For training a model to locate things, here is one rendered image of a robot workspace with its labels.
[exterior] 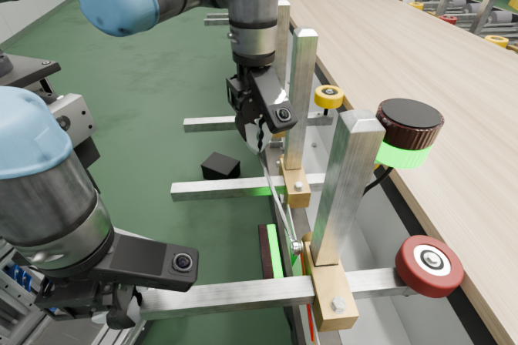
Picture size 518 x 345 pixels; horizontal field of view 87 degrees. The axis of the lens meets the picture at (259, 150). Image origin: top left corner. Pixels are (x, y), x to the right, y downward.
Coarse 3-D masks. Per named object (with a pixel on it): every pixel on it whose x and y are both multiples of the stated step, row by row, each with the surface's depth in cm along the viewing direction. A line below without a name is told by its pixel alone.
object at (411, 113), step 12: (384, 108) 27; (396, 108) 27; (408, 108) 27; (420, 108) 27; (432, 108) 27; (396, 120) 26; (408, 120) 26; (420, 120) 26; (432, 120) 26; (372, 168) 29
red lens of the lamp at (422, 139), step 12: (384, 120) 26; (444, 120) 26; (396, 132) 26; (408, 132) 25; (420, 132) 25; (432, 132) 25; (396, 144) 26; (408, 144) 26; (420, 144) 26; (432, 144) 27
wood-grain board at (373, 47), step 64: (320, 0) 168; (384, 0) 168; (320, 64) 97; (384, 64) 93; (448, 64) 93; (512, 64) 93; (448, 128) 64; (512, 128) 64; (448, 192) 49; (512, 192) 49; (512, 256) 40; (512, 320) 33
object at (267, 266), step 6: (264, 228) 66; (264, 234) 65; (264, 240) 64; (264, 246) 63; (264, 252) 62; (270, 252) 62; (264, 258) 60; (270, 258) 60; (264, 264) 59; (270, 264) 59; (264, 270) 58; (270, 270) 58; (270, 276) 57
